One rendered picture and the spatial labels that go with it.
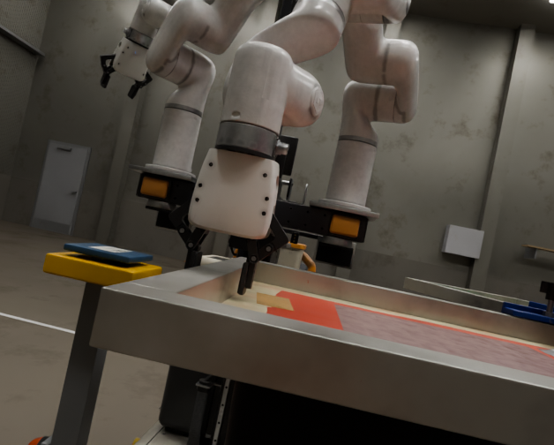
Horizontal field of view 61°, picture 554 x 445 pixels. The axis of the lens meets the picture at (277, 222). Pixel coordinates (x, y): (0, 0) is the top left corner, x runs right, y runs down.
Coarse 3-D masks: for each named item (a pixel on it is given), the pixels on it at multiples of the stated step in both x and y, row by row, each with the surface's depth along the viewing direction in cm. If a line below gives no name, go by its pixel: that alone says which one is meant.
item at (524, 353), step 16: (304, 304) 67; (320, 304) 71; (336, 304) 75; (336, 320) 58; (352, 320) 61; (368, 320) 64; (384, 320) 68; (400, 320) 71; (416, 320) 76; (416, 336) 58; (432, 336) 61; (448, 336) 64; (464, 336) 68; (480, 336) 71; (480, 352) 56; (496, 352) 59; (512, 352) 62; (528, 352) 65
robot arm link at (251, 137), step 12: (228, 132) 55; (240, 132) 55; (252, 132) 55; (264, 132) 55; (216, 144) 57; (228, 144) 55; (240, 144) 55; (252, 144) 55; (264, 144) 56; (276, 144) 57
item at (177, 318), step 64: (128, 320) 29; (192, 320) 29; (256, 320) 29; (448, 320) 81; (512, 320) 80; (256, 384) 28; (320, 384) 28; (384, 384) 28; (448, 384) 27; (512, 384) 27
